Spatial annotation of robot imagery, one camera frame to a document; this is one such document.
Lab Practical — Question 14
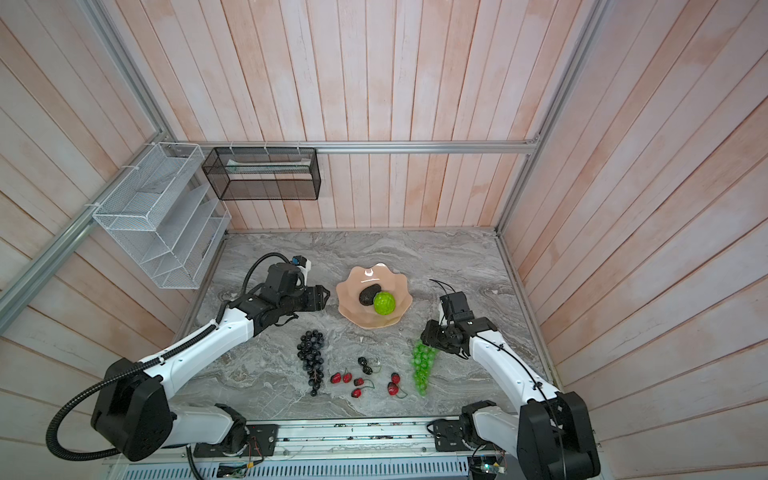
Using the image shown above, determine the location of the black wire mesh basket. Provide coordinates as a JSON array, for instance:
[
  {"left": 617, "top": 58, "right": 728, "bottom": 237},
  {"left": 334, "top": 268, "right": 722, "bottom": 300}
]
[{"left": 202, "top": 146, "right": 322, "bottom": 201}]

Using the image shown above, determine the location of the bumpy green fake fruit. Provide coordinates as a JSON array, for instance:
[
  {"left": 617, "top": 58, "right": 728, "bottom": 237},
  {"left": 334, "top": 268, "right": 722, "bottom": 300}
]
[{"left": 373, "top": 291, "right": 397, "bottom": 316}]

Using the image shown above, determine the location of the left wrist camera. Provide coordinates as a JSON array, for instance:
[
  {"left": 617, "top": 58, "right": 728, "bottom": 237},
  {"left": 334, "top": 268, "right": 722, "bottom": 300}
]
[{"left": 291, "top": 255, "right": 312, "bottom": 285}]

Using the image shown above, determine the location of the aluminium frame crossbar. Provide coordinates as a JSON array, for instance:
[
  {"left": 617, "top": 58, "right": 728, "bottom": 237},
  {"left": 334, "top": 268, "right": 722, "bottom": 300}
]
[{"left": 166, "top": 140, "right": 538, "bottom": 155}]

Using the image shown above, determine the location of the white ventilation grille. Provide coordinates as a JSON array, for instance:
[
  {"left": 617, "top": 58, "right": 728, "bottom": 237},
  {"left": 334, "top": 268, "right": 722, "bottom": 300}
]
[{"left": 116, "top": 456, "right": 470, "bottom": 479}]

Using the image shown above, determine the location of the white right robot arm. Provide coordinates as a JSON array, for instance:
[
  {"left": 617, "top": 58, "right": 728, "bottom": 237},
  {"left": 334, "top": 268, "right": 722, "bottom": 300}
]
[{"left": 421, "top": 292, "right": 601, "bottom": 479}]

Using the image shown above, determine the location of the green circuit board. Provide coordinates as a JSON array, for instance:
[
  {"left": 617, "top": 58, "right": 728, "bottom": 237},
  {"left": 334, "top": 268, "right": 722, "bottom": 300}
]
[{"left": 471, "top": 457, "right": 506, "bottom": 480}]

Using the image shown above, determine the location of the black cherry pair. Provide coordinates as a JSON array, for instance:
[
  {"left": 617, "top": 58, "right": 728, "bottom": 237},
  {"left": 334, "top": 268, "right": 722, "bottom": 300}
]
[{"left": 358, "top": 356, "right": 382, "bottom": 375}]

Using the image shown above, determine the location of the aluminium mounting rail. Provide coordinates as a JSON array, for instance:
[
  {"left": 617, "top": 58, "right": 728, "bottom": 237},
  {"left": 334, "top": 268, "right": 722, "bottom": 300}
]
[{"left": 104, "top": 413, "right": 604, "bottom": 466}]

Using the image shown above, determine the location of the black corrugated cable hose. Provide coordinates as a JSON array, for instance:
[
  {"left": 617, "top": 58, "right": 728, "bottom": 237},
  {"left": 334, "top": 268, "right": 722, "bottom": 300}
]
[{"left": 45, "top": 251, "right": 295, "bottom": 463}]

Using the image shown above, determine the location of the dark purple grape bunch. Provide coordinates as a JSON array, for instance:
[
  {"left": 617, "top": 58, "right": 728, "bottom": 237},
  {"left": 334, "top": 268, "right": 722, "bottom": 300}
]
[{"left": 296, "top": 330, "right": 325, "bottom": 397}]

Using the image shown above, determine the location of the white wire mesh shelf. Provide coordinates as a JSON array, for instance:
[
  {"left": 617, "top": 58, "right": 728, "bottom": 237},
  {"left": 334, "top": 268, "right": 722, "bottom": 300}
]
[{"left": 94, "top": 143, "right": 231, "bottom": 290}]

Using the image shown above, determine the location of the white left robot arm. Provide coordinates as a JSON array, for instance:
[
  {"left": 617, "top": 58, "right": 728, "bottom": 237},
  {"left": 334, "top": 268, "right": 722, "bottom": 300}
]
[{"left": 91, "top": 256, "right": 330, "bottom": 461}]

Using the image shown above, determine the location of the pink scalloped fruit bowl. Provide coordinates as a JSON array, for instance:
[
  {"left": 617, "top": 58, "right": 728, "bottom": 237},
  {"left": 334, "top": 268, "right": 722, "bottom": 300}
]
[{"left": 336, "top": 263, "right": 413, "bottom": 330}]

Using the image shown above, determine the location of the green grape bunch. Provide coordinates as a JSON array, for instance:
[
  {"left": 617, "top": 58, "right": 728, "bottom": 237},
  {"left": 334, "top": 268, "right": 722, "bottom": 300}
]
[{"left": 412, "top": 340, "right": 438, "bottom": 396}]

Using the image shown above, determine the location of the dark fake avocado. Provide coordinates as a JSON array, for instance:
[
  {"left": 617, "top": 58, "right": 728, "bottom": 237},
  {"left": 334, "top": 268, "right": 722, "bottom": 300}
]
[{"left": 358, "top": 283, "right": 382, "bottom": 306}]

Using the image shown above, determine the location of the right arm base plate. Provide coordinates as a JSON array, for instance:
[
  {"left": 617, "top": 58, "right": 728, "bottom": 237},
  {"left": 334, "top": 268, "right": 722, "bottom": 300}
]
[{"left": 427, "top": 416, "right": 482, "bottom": 452}]

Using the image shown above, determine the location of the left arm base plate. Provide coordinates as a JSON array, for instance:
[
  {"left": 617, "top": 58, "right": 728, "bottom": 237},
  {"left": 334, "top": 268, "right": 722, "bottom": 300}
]
[{"left": 193, "top": 424, "right": 279, "bottom": 458}]

